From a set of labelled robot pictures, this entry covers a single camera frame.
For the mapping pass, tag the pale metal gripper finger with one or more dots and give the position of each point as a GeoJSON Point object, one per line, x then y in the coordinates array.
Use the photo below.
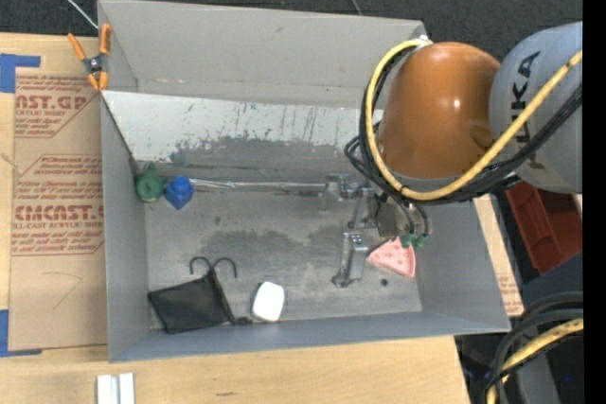
{"type": "Point", "coordinates": [342, 190]}
{"type": "Point", "coordinates": [354, 258]}

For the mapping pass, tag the pink wedge toy slice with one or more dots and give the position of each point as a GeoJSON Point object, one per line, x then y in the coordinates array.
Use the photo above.
{"type": "Point", "coordinates": [397, 259]}

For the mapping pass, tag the grey metal bin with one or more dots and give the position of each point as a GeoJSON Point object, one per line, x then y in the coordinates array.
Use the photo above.
{"type": "Point", "coordinates": [293, 246]}

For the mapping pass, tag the white rounded block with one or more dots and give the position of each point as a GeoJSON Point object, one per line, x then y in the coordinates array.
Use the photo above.
{"type": "Point", "coordinates": [268, 302]}

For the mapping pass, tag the blue toy block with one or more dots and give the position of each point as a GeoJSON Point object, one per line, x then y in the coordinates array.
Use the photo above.
{"type": "Point", "coordinates": [179, 193]}

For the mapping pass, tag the green toy figure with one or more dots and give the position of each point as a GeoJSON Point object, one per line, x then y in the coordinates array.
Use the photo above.
{"type": "Point", "coordinates": [149, 187]}

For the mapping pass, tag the brown cardboard board red print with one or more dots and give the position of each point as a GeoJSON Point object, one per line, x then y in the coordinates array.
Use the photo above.
{"type": "Point", "coordinates": [57, 184]}

